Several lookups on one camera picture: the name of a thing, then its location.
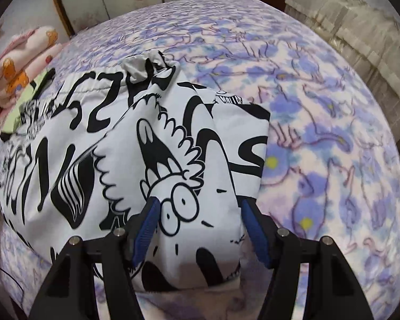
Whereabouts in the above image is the rolled bear print quilt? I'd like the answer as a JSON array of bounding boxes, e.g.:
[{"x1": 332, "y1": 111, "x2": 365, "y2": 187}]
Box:
[{"x1": 0, "y1": 26, "x2": 64, "y2": 109}]

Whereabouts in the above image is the purple cat print blanket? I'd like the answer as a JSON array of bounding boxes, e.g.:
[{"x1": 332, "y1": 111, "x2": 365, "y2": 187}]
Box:
[{"x1": 0, "y1": 0, "x2": 400, "y2": 320}]

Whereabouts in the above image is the black cable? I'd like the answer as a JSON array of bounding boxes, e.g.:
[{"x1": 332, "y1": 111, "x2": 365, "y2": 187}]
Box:
[{"x1": 0, "y1": 258, "x2": 24, "y2": 297}]

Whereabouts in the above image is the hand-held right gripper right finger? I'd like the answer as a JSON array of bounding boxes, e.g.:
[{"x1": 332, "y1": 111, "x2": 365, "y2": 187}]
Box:
[{"x1": 241, "y1": 197, "x2": 374, "y2": 320}]

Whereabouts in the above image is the black white printed jacket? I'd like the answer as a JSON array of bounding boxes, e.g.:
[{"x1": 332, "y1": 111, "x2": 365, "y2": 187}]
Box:
[{"x1": 0, "y1": 51, "x2": 271, "y2": 294}]

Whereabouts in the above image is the light green folded garment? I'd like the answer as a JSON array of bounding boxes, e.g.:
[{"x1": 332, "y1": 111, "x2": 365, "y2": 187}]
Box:
[{"x1": 0, "y1": 68, "x2": 57, "y2": 134}]

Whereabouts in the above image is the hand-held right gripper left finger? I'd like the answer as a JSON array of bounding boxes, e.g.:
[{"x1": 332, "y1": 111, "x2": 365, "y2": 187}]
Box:
[{"x1": 28, "y1": 196, "x2": 161, "y2": 320}]

